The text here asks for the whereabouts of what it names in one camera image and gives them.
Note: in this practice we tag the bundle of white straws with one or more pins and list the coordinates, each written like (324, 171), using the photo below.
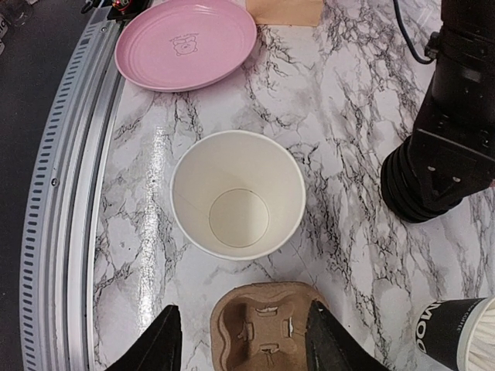
(480, 349)

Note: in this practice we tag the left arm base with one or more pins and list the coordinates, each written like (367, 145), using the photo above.
(118, 9)

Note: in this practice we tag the brown paper bag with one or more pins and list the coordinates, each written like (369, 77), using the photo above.
(285, 12)

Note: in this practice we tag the black cup holding straws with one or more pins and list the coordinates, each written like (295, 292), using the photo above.
(445, 330)

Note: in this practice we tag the pink plate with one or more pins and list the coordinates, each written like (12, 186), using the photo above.
(185, 45)

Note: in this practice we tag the stack of black lids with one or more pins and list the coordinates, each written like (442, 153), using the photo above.
(400, 189)

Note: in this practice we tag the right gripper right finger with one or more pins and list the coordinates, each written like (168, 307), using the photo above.
(329, 346)

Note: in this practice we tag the brown cardboard cup carrier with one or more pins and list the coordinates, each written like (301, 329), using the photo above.
(262, 326)

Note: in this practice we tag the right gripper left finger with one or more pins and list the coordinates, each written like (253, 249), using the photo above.
(158, 348)

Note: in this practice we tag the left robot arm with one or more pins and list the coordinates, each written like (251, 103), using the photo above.
(463, 81)

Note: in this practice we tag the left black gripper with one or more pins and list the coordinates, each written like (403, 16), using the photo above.
(451, 157)

